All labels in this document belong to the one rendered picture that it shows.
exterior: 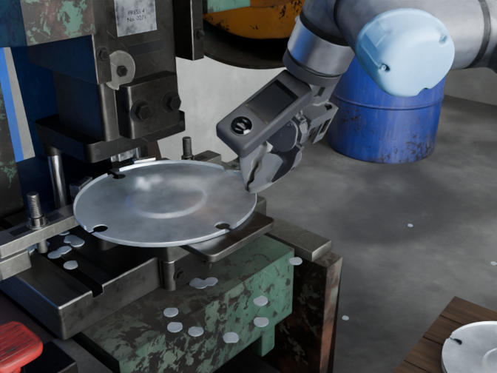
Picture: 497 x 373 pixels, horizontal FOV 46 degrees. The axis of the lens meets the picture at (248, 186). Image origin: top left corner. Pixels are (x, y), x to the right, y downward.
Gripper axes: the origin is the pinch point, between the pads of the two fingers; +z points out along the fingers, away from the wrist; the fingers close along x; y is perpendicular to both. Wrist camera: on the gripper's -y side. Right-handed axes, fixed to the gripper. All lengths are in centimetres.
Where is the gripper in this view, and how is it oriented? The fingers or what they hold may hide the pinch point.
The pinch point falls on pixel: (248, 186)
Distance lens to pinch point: 78.9
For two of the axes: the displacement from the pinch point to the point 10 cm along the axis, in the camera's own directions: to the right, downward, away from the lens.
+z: -3.2, 7.0, 6.4
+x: -7.1, -6.3, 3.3
